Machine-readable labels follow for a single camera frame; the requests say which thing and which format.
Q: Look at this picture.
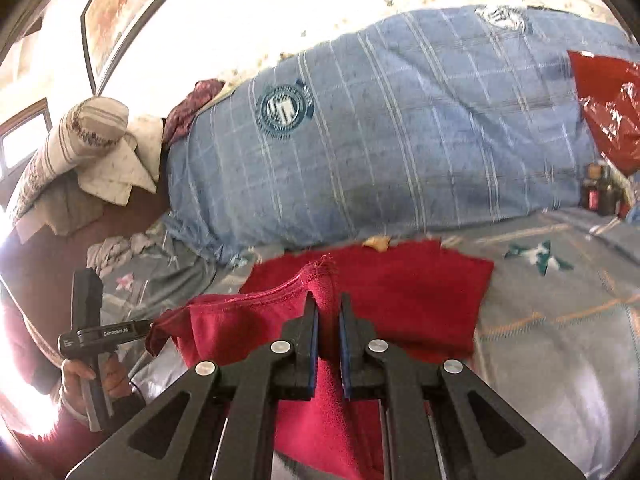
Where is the grey printed bed sheet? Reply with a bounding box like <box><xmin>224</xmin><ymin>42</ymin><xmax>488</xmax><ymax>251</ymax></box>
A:
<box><xmin>87</xmin><ymin>205</ymin><xmax>640</xmax><ymax>480</ymax></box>

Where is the blue plaid pillow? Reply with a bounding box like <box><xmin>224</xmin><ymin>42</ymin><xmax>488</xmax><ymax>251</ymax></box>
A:
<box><xmin>162</xmin><ymin>4</ymin><xmax>637</xmax><ymax>266</ymax></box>

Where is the dark red patterned cloth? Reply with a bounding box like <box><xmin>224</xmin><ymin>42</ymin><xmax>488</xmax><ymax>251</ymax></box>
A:
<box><xmin>162</xmin><ymin>79</ymin><xmax>226</xmax><ymax>147</ymax></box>

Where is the striped pillow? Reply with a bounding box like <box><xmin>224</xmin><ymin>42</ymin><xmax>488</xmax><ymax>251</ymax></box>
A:
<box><xmin>7</xmin><ymin>97</ymin><xmax>132</xmax><ymax>226</ymax></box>

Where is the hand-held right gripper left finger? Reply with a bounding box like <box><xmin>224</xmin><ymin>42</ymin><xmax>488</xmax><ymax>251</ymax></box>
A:
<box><xmin>65</xmin><ymin>292</ymin><xmax>321</xmax><ymax>480</ymax></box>

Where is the person's left hand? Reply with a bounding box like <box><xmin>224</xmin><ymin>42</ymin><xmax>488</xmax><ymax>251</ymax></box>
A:
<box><xmin>60</xmin><ymin>351</ymin><xmax>135</xmax><ymax>413</ymax></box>

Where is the framed wall picture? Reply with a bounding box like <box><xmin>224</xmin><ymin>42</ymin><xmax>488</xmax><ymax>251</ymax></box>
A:
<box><xmin>80</xmin><ymin>0</ymin><xmax>201</xmax><ymax>97</ymax></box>

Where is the wooden window frame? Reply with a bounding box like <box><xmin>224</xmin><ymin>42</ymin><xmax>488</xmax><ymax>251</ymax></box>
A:
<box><xmin>0</xmin><ymin>97</ymin><xmax>55</xmax><ymax>181</ymax></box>

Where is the red fleece sweater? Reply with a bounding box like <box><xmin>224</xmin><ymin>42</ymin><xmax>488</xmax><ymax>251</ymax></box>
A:
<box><xmin>147</xmin><ymin>240</ymin><xmax>496</xmax><ymax>480</ymax></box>

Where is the red plastic bag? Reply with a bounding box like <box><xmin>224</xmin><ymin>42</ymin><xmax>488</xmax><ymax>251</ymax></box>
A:
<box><xmin>567</xmin><ymin>50</ymin><xmax>640</xmax><ymax>178</ymax></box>

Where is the cream folded cloth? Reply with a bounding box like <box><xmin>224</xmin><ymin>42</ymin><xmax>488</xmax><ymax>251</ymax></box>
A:
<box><xmin>77</xmin><ymin>115</ymin><xmax>166</xmax><ymax>197</ymax></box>

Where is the light crumpled cloth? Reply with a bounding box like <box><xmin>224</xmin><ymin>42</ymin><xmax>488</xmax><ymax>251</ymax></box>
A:
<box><xmin>87</xmin><ymin>234</ymin><xmax>163</xmax><ymax>273</ymax></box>

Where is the dark glass bottle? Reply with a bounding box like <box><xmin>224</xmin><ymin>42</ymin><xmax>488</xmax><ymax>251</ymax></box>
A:
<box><xmin>580</xmin><ymin>163</ymin><xmax>604</xmax><ymax>212</ymax></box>
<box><xmin>600</xmin><ymin>165</ymin><xmax>624</xmax><ymax>218</ymax></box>

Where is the person's left forearm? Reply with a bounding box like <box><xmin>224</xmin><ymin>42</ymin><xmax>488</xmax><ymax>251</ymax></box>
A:
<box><xmin>10</xmin><ymin>385</ymin><xmax>147</xmax><ymax>480</ymax></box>

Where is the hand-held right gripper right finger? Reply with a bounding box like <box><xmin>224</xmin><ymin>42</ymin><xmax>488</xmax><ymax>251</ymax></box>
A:
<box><xmin>339</xmin><ymin>292</ymin><xmax>586</xmax><ymax>480</ymax></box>

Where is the grey folded cloth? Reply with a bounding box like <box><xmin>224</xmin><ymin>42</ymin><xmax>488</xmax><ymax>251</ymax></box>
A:
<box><xmin>15</xmin><ymin>179</ymin><xmax>107</xmax><ymax>242</ymax></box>

